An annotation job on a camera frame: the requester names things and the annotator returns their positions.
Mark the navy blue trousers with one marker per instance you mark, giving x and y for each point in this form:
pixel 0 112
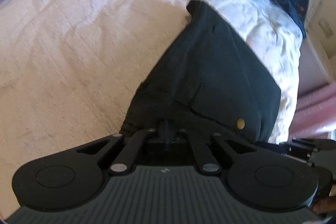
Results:
pixel 210 80

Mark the patterned white bedspread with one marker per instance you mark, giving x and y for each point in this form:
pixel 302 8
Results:
pixel 69 68

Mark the white wall switch socket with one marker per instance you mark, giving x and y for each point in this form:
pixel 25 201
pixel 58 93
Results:
pixel 325 27

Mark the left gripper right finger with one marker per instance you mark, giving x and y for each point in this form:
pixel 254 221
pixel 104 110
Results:
pixel 176 135

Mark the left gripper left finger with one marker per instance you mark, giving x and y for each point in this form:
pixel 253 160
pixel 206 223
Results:
pixel 163 132

